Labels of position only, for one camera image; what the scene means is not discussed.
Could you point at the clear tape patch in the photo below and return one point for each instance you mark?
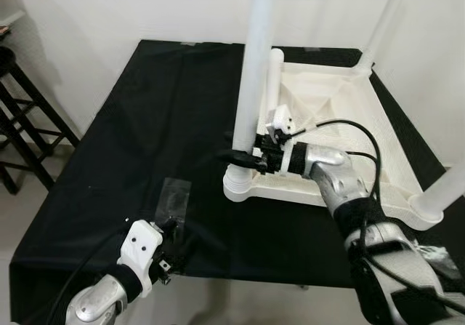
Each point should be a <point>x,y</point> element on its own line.
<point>439,259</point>
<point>173,198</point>

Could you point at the black round stool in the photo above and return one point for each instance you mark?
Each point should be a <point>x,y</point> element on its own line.
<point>29,121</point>

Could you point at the black tablecloth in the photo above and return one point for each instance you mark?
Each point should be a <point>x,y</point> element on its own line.
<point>145,136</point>

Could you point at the white plastic table top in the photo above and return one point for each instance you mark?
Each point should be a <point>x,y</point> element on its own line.
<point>363,136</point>

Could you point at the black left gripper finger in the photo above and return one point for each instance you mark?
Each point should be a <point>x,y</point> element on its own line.
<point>186,230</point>

